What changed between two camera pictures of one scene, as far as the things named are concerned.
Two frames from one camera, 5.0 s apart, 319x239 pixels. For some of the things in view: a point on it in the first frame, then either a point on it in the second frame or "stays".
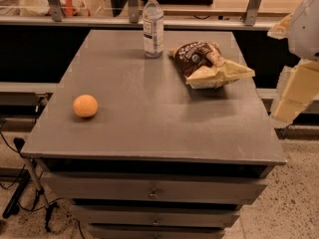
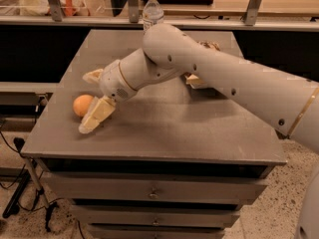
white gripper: [305, 34] to [113, 80]
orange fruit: [85, 106] stays
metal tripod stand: [12, 208] stays
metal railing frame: [54, 19] stays
